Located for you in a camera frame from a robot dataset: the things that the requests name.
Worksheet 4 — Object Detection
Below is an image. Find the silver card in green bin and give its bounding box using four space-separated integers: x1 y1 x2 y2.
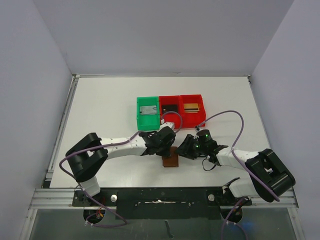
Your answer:
139 105 158 115

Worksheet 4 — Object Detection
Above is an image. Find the gold card in red bin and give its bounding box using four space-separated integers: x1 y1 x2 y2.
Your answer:
183 103 200 113

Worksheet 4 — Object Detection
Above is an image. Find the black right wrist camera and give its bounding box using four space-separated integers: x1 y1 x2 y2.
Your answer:
196 129 212 145

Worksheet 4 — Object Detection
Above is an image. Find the aluminium left frame rail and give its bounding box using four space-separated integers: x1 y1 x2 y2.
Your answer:
44 74 80 182

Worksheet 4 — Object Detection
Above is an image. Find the aluminium front frame rail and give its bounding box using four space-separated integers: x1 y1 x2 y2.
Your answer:
28 187 300 212

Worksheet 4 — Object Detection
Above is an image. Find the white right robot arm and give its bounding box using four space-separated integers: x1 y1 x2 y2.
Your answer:
175 130 296 205

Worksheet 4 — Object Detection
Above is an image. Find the black card in red bin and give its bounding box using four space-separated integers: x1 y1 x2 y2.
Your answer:
161 104 179 113

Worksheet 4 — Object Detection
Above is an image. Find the red plastic bin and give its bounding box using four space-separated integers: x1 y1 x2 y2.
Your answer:
180 94 206 129
158 95 185 130

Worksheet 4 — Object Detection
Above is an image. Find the red plastic bin middle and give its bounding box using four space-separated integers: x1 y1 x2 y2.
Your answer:
158 95 185 130

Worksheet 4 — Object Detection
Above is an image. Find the aluminium frame rail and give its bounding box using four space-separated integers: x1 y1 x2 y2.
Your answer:
28 187 300 212
44 74 80 182

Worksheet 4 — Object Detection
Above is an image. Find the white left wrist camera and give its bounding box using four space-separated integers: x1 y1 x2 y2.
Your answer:
159 119 175 130

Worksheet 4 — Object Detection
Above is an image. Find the red plastic bin right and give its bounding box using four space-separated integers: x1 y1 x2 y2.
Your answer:
180 94 206 129

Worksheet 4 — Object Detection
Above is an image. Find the brown leather card holder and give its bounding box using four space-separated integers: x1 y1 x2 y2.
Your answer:
161 146 179 168

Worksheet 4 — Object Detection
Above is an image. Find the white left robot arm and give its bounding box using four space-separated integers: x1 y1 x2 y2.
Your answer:
64 126 176 206

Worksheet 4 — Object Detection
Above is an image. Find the green plastic bin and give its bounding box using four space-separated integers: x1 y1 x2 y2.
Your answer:
136 96 160 131

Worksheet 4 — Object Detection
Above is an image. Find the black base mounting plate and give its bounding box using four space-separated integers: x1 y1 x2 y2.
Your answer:
71 186 239 220

